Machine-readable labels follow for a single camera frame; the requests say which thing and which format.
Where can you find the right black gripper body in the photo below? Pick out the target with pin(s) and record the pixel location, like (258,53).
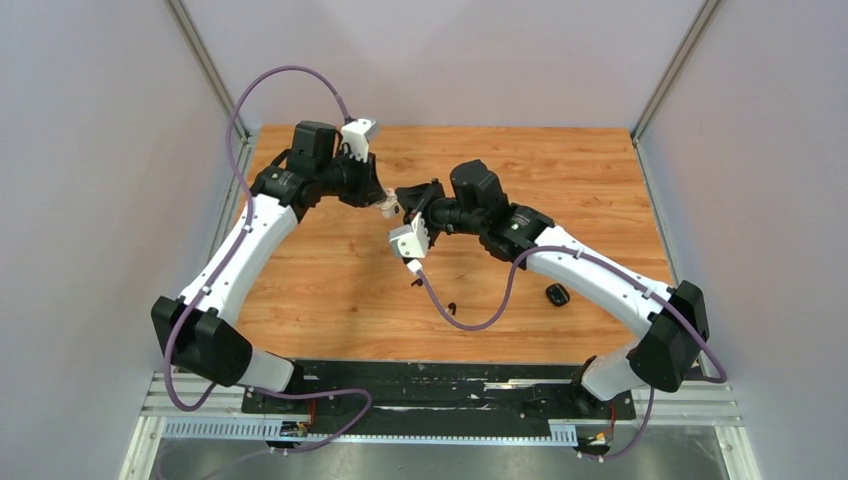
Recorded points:
(432,231)

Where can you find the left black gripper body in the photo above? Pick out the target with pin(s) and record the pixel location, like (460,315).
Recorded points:
(357,180)

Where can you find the white earbud charging case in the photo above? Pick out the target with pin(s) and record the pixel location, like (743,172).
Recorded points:
(389,207)

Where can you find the black earbud charging case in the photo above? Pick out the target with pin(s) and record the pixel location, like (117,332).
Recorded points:
(557,294)

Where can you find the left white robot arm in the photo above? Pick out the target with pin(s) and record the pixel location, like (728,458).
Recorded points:
(197,328)

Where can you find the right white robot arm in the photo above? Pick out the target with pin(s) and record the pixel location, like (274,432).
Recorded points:
(670,323)

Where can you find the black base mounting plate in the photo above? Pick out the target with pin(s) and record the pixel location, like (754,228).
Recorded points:
(436,398)

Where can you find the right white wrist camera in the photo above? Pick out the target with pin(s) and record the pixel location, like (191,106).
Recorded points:
(411,240)

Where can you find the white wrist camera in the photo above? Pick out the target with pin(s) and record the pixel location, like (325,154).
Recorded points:
(356,137)
(411,240)

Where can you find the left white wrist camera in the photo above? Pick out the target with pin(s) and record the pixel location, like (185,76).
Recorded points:
(356,137)

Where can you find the left aluminium frame post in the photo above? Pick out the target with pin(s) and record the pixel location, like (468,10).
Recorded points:
(193,39)

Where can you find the aluminium frame post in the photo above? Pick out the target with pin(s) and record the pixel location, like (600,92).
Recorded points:
(688,44)
(193,39)

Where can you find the slotted cable duct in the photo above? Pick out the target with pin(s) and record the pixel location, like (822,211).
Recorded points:
(280,430)

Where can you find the right aluminium frame post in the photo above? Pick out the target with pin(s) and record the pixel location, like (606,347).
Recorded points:
(688,44)

